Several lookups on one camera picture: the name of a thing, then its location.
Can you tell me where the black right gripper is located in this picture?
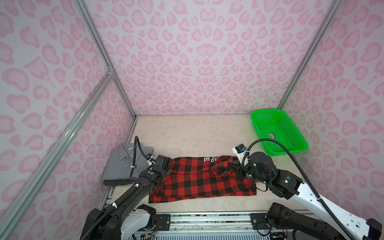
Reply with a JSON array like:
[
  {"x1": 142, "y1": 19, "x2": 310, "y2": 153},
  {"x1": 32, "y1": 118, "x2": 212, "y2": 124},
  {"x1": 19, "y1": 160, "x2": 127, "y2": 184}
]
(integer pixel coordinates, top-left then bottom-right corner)
[{"x1": 225, "y1": 159, "x2": 270, "y2": 185}]

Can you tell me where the red black plaid shirt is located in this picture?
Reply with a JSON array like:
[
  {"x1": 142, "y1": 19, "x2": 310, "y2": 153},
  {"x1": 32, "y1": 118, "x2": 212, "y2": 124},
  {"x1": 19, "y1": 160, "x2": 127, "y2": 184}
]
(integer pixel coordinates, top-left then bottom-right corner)
[{"x1": 149, "y1": 156, "x2": 257, "y2": 203}]

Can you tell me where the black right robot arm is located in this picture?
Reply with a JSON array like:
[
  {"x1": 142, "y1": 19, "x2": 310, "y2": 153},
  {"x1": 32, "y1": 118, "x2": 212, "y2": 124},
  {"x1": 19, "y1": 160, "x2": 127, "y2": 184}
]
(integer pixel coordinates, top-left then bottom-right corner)
[{"x1": 233, "y1": 146, "x2": 383, "y2": 240}]

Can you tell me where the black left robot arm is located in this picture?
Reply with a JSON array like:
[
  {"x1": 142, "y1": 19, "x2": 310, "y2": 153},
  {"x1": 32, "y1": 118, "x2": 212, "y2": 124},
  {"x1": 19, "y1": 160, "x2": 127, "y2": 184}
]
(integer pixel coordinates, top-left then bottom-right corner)
[{"x1": 80, "y1": 167, "x2": 170, "y2": 240}]

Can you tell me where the folded grey shirt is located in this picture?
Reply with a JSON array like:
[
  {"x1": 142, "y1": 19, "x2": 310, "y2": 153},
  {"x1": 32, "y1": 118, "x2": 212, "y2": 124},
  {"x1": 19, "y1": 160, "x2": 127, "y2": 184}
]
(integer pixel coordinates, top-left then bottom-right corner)
[{"x1": 101, "y1": 143, "x2": 154, "y2": 186}]

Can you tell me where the green plastic basket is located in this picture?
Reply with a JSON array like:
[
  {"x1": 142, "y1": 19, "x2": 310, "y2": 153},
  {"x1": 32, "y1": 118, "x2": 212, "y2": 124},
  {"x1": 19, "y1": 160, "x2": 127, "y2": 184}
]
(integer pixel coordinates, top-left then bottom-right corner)
[{"x1": 250, "y1": 109, "x2": 308, "y2": 154}]

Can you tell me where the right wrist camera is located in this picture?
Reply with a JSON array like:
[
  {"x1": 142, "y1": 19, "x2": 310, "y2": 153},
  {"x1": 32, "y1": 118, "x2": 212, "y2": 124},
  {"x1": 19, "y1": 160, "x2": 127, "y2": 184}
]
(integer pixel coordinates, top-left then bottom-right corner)
[{"x1": 232, "y1": 144, "x2": 247, "y2": 163}]

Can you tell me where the black corrugated left cable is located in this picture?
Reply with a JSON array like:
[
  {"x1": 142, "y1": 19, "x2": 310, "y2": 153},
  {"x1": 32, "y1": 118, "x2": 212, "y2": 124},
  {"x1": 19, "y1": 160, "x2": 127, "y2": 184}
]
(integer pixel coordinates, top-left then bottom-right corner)
[{"x1": 128, "y1": 135, "x2": 155, "y2": 181}]

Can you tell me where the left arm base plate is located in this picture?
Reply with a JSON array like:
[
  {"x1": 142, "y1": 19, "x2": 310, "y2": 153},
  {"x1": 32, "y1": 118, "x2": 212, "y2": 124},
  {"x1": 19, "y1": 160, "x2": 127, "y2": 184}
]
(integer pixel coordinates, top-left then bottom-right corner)
[{"x1": 143, "y1": 214, "x2": 171, "y2": 232}]

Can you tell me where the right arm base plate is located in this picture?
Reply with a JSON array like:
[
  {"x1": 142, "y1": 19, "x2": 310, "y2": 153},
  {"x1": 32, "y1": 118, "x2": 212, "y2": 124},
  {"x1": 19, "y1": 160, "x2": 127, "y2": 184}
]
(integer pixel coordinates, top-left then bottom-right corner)
[{"x1": 250, "y1": 213, "x2": 272, "y2": 231}]

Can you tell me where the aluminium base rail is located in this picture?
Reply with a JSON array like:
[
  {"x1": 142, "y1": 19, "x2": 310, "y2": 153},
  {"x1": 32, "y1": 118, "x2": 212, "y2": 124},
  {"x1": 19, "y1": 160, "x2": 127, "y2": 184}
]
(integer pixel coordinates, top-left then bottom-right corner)
[{"x1": 79, "y1": 209, "x2": 346, "y2": 240}]

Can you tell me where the aluminium diagonal frame bar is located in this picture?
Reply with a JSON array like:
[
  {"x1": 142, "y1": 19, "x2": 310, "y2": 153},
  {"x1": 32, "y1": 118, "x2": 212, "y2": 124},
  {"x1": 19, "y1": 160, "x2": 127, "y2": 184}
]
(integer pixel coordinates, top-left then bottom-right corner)
[{"x1": 1, "y1": 74, "x2": 115, "y2": 240}]

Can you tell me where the aluminium left corner post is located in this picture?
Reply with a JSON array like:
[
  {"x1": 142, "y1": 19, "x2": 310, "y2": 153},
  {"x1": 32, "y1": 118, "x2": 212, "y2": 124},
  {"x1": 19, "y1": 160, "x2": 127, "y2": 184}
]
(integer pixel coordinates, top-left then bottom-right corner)
[{"x1": 73, "y1": 0, "x2": 137, "y2": 120}]

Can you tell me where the aluminium corner frame post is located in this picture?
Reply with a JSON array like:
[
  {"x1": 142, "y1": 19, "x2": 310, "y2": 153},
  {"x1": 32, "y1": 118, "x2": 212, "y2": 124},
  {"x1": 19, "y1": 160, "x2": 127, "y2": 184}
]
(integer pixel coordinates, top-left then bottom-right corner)
[{"x1": 277, "y1": 0, "x2": 345, "y2": 110}]

